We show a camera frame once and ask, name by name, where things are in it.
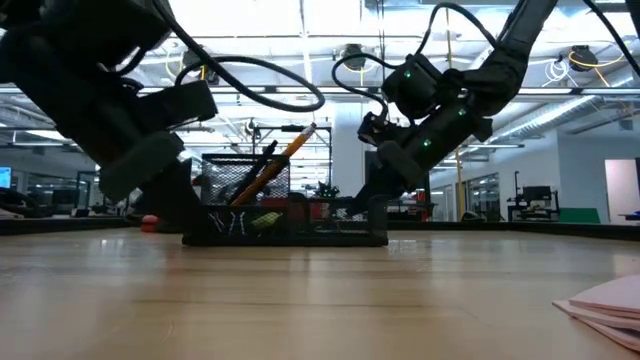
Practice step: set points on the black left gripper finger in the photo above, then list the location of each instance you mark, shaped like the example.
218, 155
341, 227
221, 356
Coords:
172, 205

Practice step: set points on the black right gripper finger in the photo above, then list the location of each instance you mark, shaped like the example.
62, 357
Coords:
377, 192

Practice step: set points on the yellow pencil with red eraser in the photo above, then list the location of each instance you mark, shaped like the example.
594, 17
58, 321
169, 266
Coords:
295, 145

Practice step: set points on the black mesh desk organizer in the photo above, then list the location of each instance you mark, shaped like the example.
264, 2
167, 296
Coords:
280, 241

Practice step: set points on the pink sticky note pad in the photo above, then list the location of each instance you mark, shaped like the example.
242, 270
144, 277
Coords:
620, 332
615, 297

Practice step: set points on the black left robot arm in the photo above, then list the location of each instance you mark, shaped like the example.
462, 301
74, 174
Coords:
75, 30

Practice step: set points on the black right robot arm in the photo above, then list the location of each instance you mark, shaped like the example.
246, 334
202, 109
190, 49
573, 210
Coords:
510, 65

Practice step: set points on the blue lit screen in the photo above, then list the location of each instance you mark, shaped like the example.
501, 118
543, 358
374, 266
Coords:
5, 178

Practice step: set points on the black desk with monitor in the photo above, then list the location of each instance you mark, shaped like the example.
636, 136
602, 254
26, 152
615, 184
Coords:
536, 194

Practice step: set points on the green board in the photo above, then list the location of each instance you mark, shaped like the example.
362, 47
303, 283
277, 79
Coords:
580, 216

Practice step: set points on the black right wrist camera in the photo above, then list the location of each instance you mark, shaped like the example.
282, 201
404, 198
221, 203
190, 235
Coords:
377, 131

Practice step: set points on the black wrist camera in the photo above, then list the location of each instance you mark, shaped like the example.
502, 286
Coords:
180, 105
377, 131

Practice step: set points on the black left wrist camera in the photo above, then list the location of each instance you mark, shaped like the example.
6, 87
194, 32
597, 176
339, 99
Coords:
180, 105

